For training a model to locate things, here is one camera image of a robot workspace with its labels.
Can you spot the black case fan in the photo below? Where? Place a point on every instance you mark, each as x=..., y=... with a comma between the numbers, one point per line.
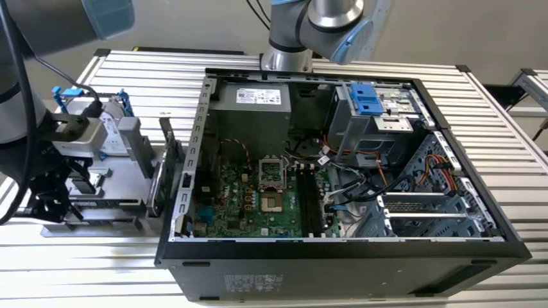
x=206, y=160

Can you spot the grey metal drive cage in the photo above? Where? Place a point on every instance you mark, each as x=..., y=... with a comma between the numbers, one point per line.
x=355, y=134

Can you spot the grey parts rack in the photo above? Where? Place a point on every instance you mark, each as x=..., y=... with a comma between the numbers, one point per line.
x=125, y=179

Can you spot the aluminium side table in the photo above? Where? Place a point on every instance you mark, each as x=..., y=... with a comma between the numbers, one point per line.
x=531, y=80

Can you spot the hard disk in blue carrier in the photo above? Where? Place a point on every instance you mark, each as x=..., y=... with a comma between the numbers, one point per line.
x=113, y=134

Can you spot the grey power supply unit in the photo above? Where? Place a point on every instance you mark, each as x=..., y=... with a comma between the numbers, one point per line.
x=249, y=128

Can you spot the black RAM slot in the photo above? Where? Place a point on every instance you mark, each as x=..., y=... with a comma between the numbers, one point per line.
x=307, y=199
x=313, y=199
x=302, y=199

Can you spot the blue drive bay latch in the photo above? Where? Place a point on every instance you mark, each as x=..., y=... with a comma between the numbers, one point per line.
x=366, y=99

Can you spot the green motherboard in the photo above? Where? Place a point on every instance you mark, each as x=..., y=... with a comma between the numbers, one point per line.
x=231, y=205

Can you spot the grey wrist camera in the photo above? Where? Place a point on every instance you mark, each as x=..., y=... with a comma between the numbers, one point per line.
x=82, y=144

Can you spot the CPU socket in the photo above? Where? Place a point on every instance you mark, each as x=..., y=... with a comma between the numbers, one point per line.
x=273, y=202

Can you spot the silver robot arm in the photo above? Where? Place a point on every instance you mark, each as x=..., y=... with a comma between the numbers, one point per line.
x=51, y=29

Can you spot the silver CPU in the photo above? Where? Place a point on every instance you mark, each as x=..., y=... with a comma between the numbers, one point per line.
x=99, y=179

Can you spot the green graphics card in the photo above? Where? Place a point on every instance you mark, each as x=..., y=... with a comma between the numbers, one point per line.
x=165, y=179

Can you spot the grey metal disk bay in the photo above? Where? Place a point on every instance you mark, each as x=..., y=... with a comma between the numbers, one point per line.
x=425, y=215

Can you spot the black open PC case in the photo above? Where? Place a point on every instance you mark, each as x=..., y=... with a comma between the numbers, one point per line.
x=343, y=276

